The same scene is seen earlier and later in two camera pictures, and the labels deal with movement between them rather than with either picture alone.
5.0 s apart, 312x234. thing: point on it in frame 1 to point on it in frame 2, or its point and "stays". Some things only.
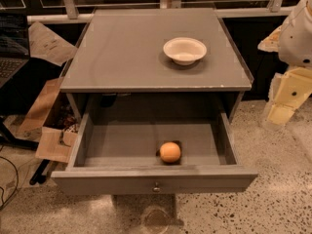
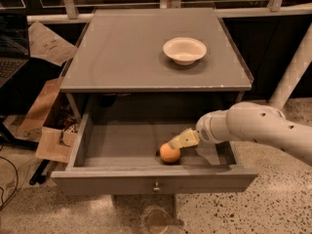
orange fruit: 170,152 stays
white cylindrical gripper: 296,42 to 207,131
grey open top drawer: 118,153 stays
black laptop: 15,44 stays
